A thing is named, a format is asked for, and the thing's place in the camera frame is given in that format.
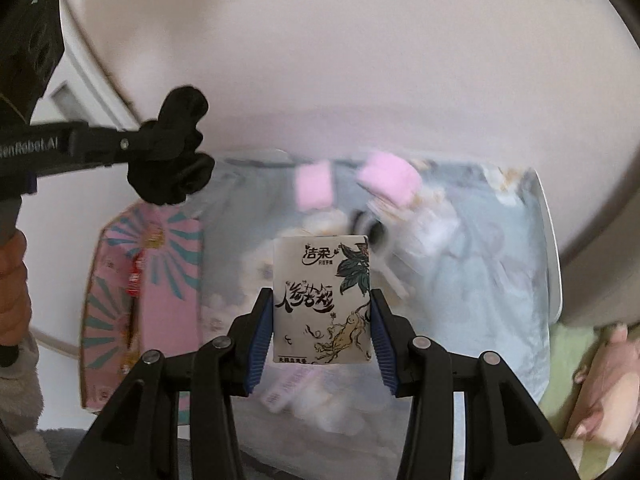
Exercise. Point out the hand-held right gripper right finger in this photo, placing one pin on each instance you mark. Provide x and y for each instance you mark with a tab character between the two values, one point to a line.
385	352

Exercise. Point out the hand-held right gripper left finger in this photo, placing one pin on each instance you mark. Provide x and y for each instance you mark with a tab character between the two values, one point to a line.
260	342

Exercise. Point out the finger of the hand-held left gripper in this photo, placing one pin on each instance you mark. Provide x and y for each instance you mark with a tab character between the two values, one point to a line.
100	144

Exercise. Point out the white printed tissue packet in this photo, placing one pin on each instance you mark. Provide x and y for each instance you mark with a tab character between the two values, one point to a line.
320	300

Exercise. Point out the pink striped cardboard box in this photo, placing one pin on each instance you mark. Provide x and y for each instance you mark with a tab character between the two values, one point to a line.
165	290

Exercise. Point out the person's left forearm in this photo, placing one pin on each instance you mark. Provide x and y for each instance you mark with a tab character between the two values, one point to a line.
12	290

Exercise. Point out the white plastic packet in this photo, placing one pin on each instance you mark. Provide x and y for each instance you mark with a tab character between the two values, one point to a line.
290	390

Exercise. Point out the blue floral cloth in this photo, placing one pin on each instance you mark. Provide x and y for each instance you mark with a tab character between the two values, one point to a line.
475	310

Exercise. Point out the pink foam block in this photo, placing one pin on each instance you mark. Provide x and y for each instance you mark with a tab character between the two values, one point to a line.
314	185
390	180

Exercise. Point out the green blanket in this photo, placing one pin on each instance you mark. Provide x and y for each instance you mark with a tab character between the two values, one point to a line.
560	375

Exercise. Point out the pink plush toy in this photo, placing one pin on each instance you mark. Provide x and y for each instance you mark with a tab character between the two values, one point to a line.
607	390

